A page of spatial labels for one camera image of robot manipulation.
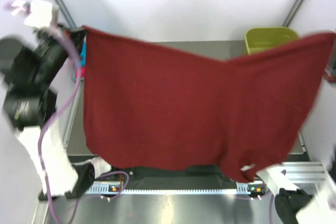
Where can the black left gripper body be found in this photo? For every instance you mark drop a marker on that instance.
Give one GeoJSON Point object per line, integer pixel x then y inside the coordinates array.
{"type": "Point", "coordinates": [69, 32]}

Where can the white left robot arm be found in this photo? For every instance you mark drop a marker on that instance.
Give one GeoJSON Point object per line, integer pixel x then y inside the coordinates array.
{"type": "Point", "coordinates": [30, 103]}

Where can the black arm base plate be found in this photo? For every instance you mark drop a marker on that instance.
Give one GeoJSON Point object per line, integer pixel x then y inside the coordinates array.
{"type": "Point", "coordinates": [210, 175]}

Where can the olive green plastic bin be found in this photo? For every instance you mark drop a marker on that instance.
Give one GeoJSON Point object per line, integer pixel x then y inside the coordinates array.
{"type": "Point", "coordinates": [265, 38]}

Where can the dark red t shirt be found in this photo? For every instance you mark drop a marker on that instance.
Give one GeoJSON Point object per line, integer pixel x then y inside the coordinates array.
{"type": "Point", "coordinates": [154, 106]}

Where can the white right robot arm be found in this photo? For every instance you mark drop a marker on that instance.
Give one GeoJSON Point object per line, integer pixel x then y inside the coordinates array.
{"type": "Point", "coordinates": [292, 204]}

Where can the slotted cable duct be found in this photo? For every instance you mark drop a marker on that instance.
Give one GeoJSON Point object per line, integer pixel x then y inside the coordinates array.
{"type": "Point", "coordinates": [110, 188]}

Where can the teal folded shirt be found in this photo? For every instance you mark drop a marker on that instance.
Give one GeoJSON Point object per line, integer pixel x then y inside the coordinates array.
{"type": "Point", "coordinates": [83, 54]}

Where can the aluminium frame rail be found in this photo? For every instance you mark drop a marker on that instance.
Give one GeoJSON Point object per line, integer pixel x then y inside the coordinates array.
{"type": "Point", "coordinates": [304, 172]}

